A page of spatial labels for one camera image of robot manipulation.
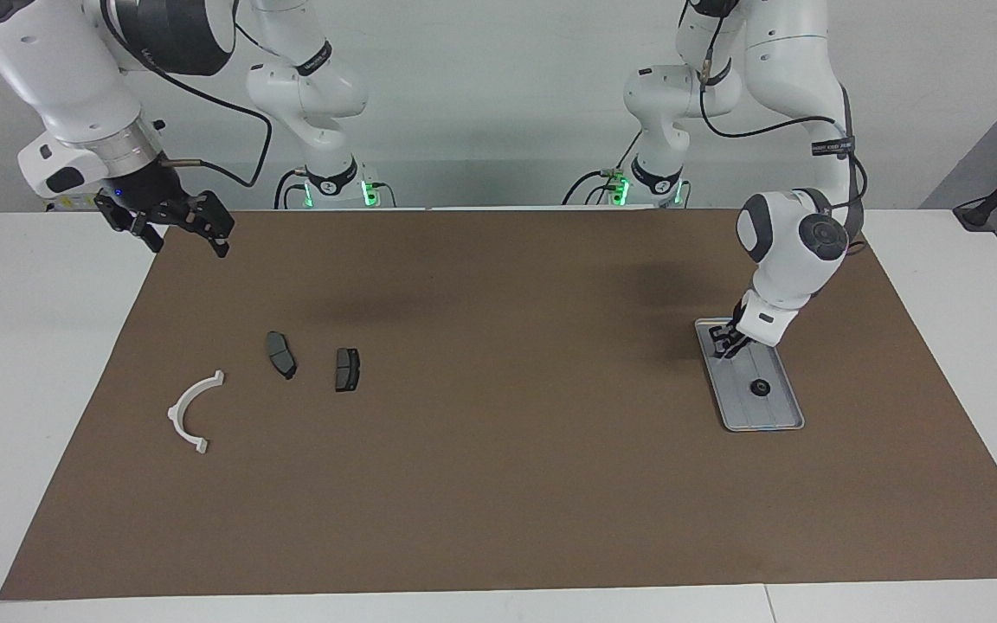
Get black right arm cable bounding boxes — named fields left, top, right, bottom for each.
left=105, top=0, right=273, bottom=187

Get white box yellow label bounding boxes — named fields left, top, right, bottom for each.
left=48, top=192, right=106, bottom=214

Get rectangular dark brake pad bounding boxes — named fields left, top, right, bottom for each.
left=335, top=347, right=362, bottom=394

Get silver metal tray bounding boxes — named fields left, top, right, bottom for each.
left=694, top=318, right=806, bottom=433

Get brown table mat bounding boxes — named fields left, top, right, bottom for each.
left=0, top=208, right=997, bottom=602

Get curved dark brake pad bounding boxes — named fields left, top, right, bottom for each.
left=266, top=331, right=299, bottom=381

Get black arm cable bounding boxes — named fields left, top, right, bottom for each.
left=698, top=0, right=867, bottom=252
left=105, top=0, right=273, bottom=187

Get white curved plastic bracket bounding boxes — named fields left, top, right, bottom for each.
left=167, top=369, right=226, bottom=455

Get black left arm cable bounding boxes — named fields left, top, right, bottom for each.
left=698, top=0, right=867, bottom=252

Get black base power cable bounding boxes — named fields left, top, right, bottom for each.
left=562, top=128, right=648, bottom=207
left=273, top=167, right=305, bottom=210

